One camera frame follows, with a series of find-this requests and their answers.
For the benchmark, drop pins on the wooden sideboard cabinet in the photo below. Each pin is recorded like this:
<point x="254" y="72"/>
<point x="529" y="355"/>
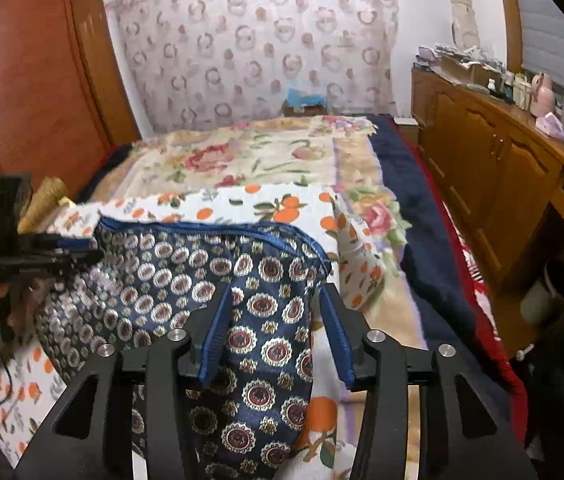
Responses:
<point x="499" y="174"/>

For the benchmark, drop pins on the pink tissue pack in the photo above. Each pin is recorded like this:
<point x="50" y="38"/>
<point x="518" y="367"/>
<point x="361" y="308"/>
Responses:
<point x="551" y="126"/>

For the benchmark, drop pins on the navy patterned silk garment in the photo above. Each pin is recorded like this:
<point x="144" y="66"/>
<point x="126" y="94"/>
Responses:
<point x="242" y="296"/>

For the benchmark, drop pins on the floral beige blanket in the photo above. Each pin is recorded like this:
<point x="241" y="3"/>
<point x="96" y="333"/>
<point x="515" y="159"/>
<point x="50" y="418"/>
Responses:
<point x="319" y="173"/>

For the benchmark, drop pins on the orange fruit print sheet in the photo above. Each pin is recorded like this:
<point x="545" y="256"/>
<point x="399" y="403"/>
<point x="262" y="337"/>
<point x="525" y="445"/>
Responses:
<point x="30" y="385"/>

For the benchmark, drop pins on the red bed cover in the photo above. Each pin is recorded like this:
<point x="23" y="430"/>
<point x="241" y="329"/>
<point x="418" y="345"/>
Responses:
<point x="485" y="330"/>

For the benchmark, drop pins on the pink kettle jug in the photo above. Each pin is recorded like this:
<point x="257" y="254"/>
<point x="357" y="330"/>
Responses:
<point x="542" y="95"/>

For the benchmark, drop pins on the grey window blind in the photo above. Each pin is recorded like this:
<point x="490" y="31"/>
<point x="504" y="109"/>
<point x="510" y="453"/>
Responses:
<point x="542" y="31"/>

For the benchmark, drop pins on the beige tied side curtain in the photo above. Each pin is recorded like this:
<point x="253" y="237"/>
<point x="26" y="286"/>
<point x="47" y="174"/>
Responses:
<point x="464" y="26"/>

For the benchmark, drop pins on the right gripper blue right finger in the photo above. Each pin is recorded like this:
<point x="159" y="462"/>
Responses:
<point x="462" y="435"/>

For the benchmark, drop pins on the pink circle patterned curtain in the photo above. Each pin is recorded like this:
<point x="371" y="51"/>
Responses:
<point x="203" y="64"/>

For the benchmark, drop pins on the brown louvered wardrobe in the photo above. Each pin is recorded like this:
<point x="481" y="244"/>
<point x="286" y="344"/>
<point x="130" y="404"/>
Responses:
<point x="63" y="107"/>

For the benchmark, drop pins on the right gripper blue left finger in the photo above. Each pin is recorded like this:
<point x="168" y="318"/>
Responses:
<point x="87" y="434"/>

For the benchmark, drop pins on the brown box with blue cloth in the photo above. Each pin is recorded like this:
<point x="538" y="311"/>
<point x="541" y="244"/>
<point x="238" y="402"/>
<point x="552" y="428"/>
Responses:
<point x="303" y="104"/>

